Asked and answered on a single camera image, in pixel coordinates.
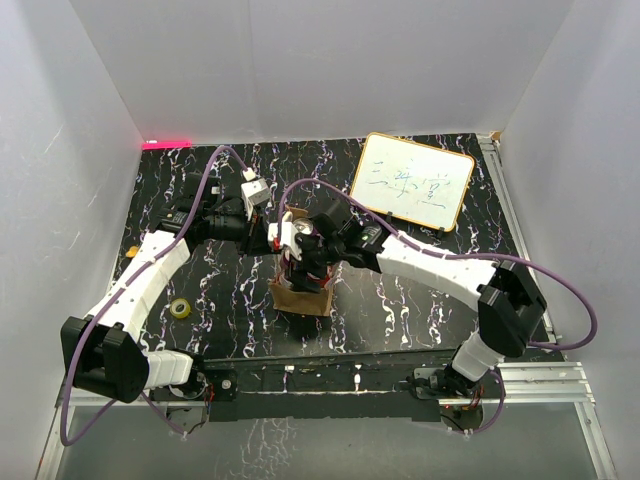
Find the purple cable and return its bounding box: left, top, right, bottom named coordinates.
left=277, top=178, right=599, bottom=350
left=59, top=145, right=256, bottom=446

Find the small whiteboard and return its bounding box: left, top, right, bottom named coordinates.
left=350, top=133, right=475, bottom=232

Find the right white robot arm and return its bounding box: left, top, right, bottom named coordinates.
left=274, top=202, right=546, bottom=397

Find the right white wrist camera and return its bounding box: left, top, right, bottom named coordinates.
left=267, top=221, right=302, bottom=261

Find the brown canvas tote bag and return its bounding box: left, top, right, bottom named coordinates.
left=269, top=206, right=336, bottom=316

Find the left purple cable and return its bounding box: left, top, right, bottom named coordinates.
left=59, top=145, right=256, bottom=446

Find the purple soda can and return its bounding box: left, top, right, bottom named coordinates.
left=293, top=218, right=314, bottom=235

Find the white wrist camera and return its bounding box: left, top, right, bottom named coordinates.
left=267, top=221, right=302, bottom=261
left=241, top=168, right=271, bottom=220

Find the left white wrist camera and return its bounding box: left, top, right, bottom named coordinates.
left=241, top=168, right=271, bottom=220

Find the pink marker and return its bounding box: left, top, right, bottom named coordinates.
left=142, top=141, right=192, bottom=151

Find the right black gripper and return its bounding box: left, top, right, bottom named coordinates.
left=285, top=233, right=344, bottom=294

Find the yellow tape roll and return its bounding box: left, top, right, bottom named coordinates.
left=169, top=298, right=191, bottom=319

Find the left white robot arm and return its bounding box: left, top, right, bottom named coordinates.
left=61, top=173, right=272, bottom=403

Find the small orange object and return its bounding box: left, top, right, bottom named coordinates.
left=125, top=246, right=139, bottom=258

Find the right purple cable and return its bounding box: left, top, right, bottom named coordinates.
left=277, top=178, right=599, bottom=350

